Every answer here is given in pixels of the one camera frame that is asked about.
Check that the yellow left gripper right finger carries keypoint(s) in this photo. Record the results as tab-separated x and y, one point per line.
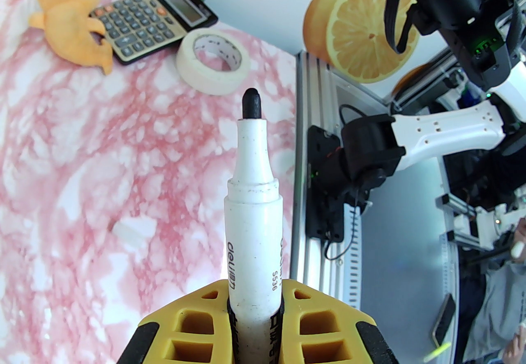
349	325

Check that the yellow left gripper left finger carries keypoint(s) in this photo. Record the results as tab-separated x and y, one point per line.
197	305

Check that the black whiteboard marker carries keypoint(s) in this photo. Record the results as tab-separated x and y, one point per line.
252	231

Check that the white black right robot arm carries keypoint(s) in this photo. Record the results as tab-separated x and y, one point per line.
444	136

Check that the black smartphone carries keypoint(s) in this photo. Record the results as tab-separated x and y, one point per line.
445	319

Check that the person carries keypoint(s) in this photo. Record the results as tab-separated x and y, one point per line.
505	305

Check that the pink marble patterned mat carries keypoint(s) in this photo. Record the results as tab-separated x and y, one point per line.
82	190

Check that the background equipment stand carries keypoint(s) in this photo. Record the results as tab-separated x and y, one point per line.
481	226

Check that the beige masking tape roll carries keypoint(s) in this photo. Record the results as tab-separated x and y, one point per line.
205	81

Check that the person's hand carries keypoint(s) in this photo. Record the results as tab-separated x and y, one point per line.
518	247

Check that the grey desk calculator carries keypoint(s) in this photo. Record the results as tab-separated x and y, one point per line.
135	25

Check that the orange plush toy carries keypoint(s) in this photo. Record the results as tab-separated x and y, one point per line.
70	25

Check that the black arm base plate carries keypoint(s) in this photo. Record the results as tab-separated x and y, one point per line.
324	214

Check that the long aluminium frame rail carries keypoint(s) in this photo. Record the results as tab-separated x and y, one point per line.
301	107

